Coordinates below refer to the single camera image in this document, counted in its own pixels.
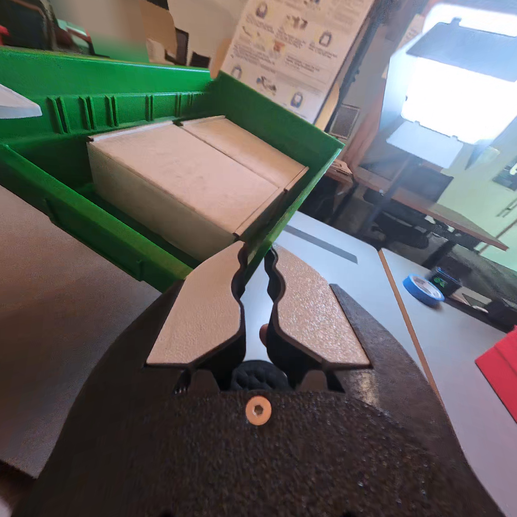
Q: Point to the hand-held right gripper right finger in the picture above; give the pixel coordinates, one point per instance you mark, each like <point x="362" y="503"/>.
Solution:
<point x="315" y="323"/>

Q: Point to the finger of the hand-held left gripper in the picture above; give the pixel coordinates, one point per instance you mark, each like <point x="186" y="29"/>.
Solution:
<point x="16" y="105"/>

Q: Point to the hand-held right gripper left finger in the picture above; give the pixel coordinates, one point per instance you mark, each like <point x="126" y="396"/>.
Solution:
<point x="202" y="315"/>

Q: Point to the green plastic bin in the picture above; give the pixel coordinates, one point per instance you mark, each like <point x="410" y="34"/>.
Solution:
<point x="101" y="238"/>

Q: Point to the white cardboard box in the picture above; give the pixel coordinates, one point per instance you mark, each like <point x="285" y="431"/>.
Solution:
<point x="242" y="145"/>
<point x="181" y="173"/>

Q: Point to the small black box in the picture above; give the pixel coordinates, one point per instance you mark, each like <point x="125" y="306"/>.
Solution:
<point x="448" y="278"/>

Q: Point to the black tape strip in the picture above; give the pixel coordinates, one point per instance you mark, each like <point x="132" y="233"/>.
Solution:
<point x="323" y="244"/>

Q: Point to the blue tape roll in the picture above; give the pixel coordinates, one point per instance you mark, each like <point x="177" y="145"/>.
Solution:
<point x="424" y="298"/>

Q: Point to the wooden desk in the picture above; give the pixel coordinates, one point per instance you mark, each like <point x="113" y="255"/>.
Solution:
<point x="444" y="214"/>

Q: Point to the red flat object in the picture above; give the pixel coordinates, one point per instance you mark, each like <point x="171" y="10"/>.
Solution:
<point x="501" y="371"/>

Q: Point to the illustrated instruction sheet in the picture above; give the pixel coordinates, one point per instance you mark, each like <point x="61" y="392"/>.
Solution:
<point x="291" y="40"/>

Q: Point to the wall vent grille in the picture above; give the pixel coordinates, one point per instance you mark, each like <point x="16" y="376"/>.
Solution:
<point x="344" y="120"/>

